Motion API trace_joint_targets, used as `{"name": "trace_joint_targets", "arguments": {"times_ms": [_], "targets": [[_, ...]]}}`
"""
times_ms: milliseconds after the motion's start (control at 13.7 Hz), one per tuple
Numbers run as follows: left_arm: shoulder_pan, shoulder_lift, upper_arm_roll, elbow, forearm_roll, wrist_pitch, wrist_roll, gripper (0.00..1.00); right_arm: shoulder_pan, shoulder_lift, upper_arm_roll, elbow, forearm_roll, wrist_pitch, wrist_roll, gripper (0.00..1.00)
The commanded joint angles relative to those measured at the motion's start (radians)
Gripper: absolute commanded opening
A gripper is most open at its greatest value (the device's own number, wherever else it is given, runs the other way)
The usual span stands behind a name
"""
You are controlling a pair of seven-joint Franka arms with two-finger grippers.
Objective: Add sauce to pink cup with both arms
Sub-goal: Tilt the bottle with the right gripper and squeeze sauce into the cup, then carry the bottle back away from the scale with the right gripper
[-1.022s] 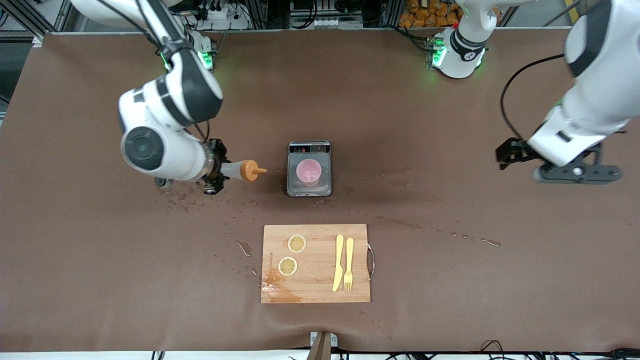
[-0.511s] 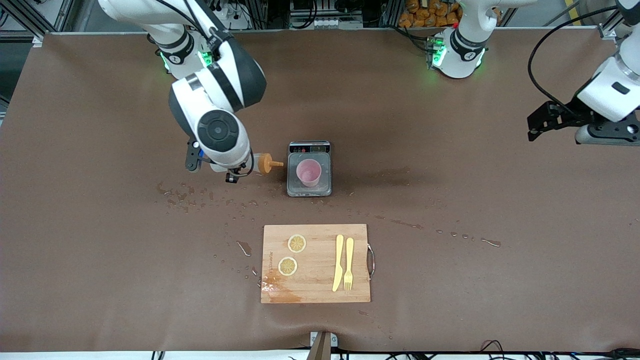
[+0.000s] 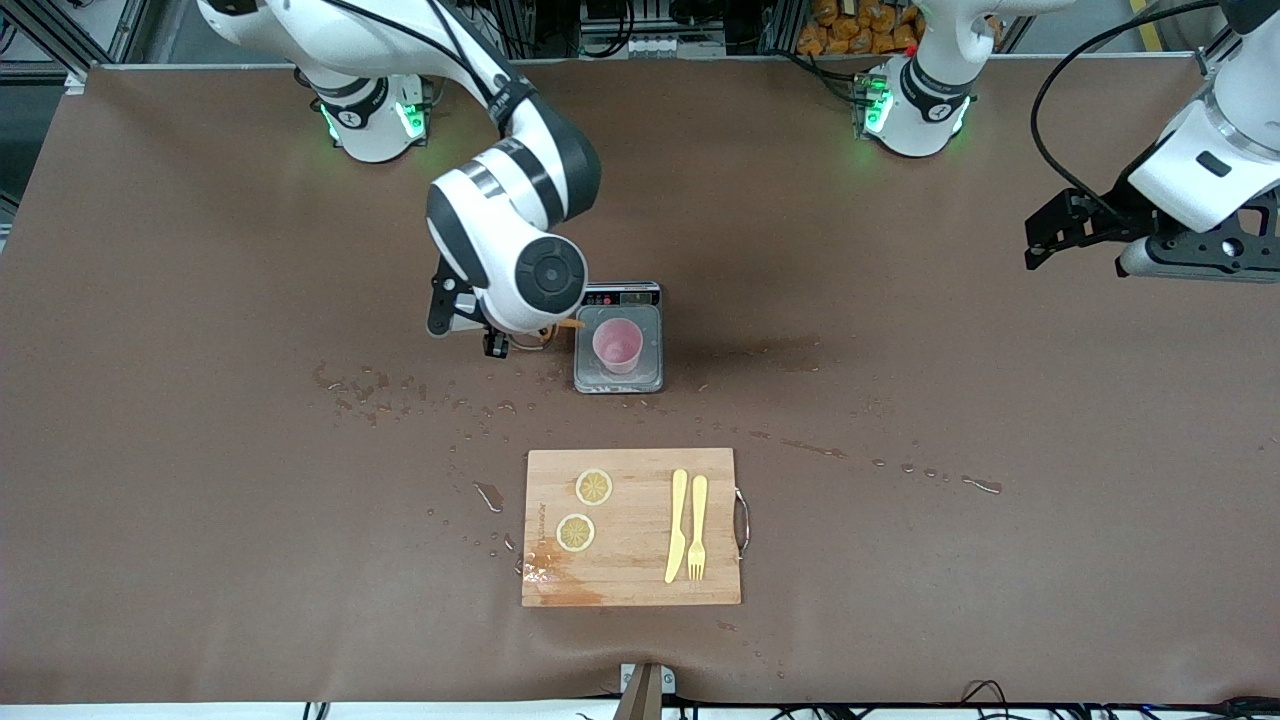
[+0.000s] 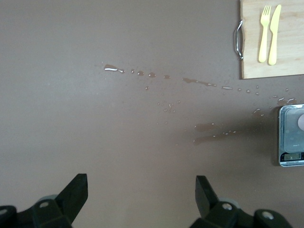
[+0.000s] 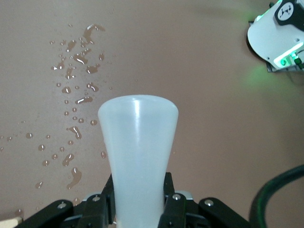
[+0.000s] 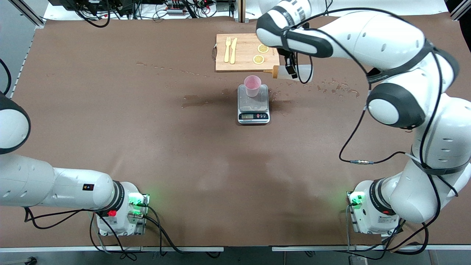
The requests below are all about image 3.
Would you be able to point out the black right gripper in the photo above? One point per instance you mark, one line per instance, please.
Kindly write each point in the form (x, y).
(491, 344)

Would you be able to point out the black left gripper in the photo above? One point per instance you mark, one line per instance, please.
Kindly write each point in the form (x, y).
(1110, 213)

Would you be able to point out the pink plastic cup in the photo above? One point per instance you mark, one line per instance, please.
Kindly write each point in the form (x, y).
(618, 345)

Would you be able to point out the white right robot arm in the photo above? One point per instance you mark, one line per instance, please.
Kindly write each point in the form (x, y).
(520, 250)

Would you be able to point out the silver digital kitchen scale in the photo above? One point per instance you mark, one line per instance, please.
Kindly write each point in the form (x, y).
(648, 378)

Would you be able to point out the lemon slice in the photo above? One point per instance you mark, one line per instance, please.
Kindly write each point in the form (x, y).
(575, 532)
(594, 487)

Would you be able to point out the yellow plastic knife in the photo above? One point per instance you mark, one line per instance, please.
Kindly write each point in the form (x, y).
(679, 500)

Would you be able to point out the yellow plastic fork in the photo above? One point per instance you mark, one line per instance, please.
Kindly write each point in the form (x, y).
(698, 500)

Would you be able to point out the bag of orange snacks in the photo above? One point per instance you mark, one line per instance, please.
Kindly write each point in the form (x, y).
(860, 30)

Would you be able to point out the metal clamp bracket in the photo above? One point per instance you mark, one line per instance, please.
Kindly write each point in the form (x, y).
(645, 695)

